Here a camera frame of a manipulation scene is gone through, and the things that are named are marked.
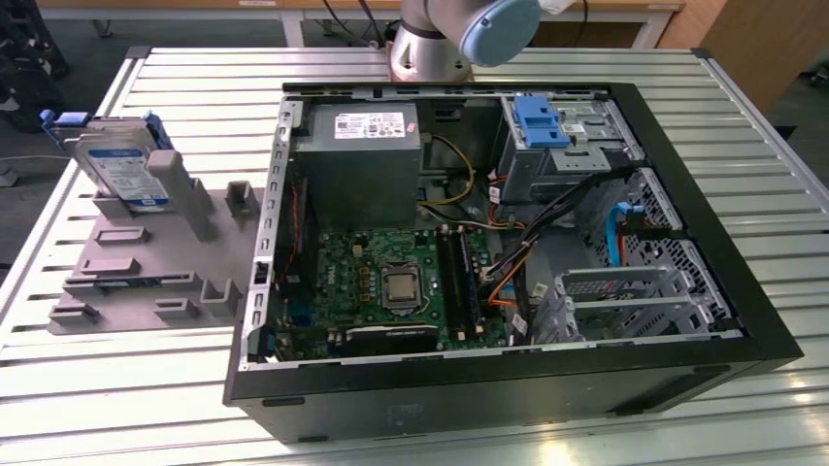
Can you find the hard disk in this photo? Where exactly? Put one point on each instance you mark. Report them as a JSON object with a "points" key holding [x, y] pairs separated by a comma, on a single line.
{"points": [[118, 170]]}

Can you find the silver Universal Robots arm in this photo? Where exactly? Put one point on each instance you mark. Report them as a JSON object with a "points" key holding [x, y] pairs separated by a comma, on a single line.
{"points": [[420, 53]]}

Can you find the metal disk bay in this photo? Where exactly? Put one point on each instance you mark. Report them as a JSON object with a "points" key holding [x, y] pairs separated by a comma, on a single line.
{"points": [[692, 296]]}

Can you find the black mesh waste bin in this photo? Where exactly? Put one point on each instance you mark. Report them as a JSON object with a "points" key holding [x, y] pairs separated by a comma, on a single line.
{"points": [[34, 109]]}

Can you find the wooden workbench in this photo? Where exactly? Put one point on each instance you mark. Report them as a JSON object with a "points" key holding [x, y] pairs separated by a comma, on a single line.
{"points": [[193, 5]]}

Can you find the grey floor box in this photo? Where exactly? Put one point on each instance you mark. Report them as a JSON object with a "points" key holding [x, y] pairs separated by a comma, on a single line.
{"points": [[8, 177]]}

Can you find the grey parts rack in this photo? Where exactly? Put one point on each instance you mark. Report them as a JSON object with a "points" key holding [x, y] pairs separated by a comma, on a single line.
{"points": [[161, 272]]}

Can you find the grey power supply unit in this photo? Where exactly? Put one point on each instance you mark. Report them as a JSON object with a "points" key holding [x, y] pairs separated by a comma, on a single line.
{"points": [[356, 184]]}

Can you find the green motherboard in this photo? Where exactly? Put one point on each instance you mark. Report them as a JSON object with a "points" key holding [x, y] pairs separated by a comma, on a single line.
{"points": [[343, 281]]}

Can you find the silver CPU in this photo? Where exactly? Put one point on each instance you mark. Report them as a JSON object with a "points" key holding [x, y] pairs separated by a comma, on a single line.
{"points": [[403, 286]]}

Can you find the blue drive latch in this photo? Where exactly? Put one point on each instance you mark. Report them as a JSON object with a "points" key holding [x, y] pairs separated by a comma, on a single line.
{"points": [[540, 126]]}

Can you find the black graphics card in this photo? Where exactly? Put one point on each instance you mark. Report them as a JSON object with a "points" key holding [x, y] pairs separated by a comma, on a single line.
{"points": [[388, 340]]}

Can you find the black RAM stick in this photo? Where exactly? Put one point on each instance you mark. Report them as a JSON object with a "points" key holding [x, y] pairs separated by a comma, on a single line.
{"points": [[468, 281]]}

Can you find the metal optical drive cage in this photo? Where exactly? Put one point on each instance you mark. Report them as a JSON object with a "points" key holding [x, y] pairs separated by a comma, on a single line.
{"points": [[576, 160]]}

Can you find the black PC case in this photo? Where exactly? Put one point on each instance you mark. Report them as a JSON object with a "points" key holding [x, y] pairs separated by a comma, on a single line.
{"points": [[518, 398]]}

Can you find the wooden cabinet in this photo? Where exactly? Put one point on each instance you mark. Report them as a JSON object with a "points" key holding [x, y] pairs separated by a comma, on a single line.
{"points": [[745, 39]]}

